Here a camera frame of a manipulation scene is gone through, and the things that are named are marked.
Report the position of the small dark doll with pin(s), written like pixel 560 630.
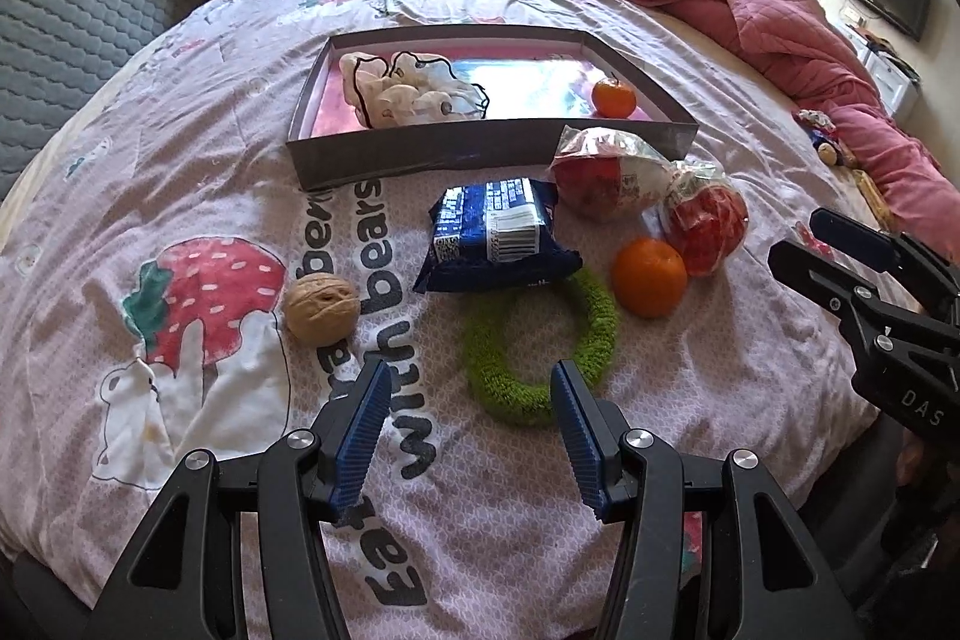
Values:
pixel 827 149

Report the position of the printed pink bed sheet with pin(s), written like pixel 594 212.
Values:
pixel 225 160

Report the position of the brown walnut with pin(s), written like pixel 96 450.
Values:
pixel 321 308

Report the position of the pink quilt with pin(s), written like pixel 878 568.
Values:
pixel 757 3

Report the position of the striped red snack packet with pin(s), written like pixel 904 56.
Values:
pixel 709 224

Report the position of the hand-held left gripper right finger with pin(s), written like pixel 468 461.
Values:
pixel 577 437

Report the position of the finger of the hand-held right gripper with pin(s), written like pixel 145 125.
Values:
pixel 814 280
pixel 855 239

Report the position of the small colourful toy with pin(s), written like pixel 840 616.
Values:
pixel 814 119

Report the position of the small orange mandarin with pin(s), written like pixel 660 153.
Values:
pixel 613 97

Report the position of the grey quilted headboard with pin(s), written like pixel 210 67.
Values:
pixel 82 3

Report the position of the large orange mandarin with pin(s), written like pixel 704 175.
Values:
pixel 649 278

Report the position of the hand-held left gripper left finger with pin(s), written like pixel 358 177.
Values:
pixel 364 437

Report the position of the white cabinet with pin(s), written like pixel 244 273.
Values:
pixel 885 74

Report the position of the grey cardboard box pink inside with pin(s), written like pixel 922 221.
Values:
pixel 420 156

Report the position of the round red snack packet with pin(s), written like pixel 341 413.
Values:
pixel 600 183

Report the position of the white cloth with black trim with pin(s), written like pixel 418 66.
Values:
pixel 390 93

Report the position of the blue snack packet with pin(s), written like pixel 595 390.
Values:
pixel 487 235

